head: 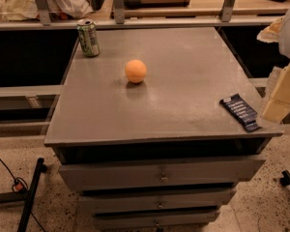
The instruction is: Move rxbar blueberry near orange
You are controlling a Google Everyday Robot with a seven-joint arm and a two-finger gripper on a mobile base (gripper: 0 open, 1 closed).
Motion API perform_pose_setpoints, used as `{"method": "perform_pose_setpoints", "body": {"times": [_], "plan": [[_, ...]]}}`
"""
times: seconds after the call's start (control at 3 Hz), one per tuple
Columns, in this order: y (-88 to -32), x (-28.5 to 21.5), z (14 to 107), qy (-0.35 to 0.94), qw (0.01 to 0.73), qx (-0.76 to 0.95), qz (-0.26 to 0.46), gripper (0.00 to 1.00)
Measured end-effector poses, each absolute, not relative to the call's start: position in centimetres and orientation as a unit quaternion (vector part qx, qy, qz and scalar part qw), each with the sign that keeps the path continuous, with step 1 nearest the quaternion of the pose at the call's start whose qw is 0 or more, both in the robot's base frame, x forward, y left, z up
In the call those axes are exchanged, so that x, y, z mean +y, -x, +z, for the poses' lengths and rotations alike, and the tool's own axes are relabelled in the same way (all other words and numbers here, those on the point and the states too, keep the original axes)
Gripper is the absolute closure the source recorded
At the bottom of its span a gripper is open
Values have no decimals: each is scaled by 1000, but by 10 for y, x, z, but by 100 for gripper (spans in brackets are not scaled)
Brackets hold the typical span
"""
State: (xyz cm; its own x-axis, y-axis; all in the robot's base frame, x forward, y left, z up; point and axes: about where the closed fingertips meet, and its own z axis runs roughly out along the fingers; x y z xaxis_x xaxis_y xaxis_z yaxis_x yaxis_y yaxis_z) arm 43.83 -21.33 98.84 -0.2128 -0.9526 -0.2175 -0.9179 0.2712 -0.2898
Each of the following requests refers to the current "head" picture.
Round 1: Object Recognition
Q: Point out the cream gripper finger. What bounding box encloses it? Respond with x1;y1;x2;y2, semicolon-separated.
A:
257;16;283;44
260;65;290;123

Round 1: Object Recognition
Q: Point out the dark blue rxbar wrapper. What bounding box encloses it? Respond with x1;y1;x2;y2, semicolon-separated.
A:
219;94;260;132

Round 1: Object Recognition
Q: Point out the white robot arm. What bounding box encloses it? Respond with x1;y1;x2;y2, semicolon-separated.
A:
260;9;290;123

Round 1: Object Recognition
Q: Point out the grey top drawer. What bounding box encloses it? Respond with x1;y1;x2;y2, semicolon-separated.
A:
59;155;265;190

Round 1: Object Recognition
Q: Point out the grey drawer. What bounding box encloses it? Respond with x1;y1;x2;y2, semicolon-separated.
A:
93;209;219;230
79;188;236;214
59;155;265;190

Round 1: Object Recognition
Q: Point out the grey middle drawer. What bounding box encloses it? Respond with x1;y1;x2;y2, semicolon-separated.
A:
79;188;236;214

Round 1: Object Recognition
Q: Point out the orange fruit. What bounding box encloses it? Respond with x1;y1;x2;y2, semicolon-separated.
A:
125;59;147;84

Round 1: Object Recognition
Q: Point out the grey drawer cabinet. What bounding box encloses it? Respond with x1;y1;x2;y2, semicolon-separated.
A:
44;28;282;219

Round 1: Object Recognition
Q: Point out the grey bottom drawer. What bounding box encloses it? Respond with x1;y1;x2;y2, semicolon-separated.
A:
93;209;219;230

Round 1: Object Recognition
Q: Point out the green soda can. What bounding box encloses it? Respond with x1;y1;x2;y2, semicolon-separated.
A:
77;19;100;57

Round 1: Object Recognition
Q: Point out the white cloth bundle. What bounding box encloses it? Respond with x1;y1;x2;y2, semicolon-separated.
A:
0;0;93;21

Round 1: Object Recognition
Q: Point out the black stand leg left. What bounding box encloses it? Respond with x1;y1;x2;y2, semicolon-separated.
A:
17;158;47;232

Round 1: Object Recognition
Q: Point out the grey metal rail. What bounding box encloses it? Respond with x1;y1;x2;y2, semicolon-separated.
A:
0;15;278;31

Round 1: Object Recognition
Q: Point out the black cable with orange plug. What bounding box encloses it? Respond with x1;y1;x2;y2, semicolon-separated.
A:
0;147;47;232

